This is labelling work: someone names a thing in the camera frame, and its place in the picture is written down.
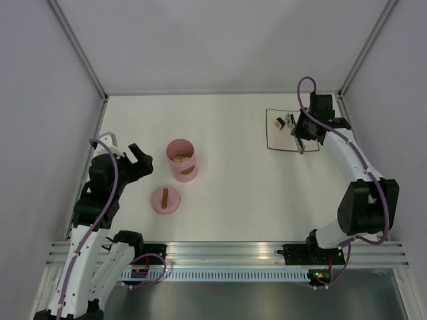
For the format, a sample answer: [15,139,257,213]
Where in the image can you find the metal tongs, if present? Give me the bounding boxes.
[290,113,306,155]

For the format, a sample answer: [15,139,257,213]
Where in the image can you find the sushi roll piece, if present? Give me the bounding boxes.
[285,113,293,127]
[274,117,286,130]

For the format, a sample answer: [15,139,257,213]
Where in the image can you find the round beige bun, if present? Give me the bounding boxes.
[171,155,191,163]

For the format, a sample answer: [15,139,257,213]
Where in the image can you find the pink cylindrical lunch box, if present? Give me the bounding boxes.
[166,139,198,183]

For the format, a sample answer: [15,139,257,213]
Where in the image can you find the pink lunch box lid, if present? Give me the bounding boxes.
[151,186,181,215]

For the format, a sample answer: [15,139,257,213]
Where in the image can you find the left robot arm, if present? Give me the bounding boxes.
[34,139,153,319]

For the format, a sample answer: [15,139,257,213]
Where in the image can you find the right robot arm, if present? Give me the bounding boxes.
[286,91,400,263]

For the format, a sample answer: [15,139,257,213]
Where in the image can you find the white square plate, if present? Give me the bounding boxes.
[266,109,320,153]

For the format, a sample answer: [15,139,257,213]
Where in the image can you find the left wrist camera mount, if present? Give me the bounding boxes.
[94,132,124,157]

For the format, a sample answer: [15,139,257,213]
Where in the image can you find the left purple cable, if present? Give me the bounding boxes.
[57,138,118,320]

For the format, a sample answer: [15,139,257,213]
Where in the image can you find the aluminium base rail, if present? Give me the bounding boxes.
[45,240,410,267]

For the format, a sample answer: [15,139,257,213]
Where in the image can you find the white cable duct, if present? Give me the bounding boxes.
[111,269,310,283]

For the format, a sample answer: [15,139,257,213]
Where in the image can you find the right frame post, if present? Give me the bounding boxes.
[338,0,400,99]

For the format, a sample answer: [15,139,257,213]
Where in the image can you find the frame post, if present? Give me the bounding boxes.
[338,0,400,99]
[45,0,108,101]

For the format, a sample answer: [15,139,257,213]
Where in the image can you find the left frame post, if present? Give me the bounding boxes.
[45,0,108,101]

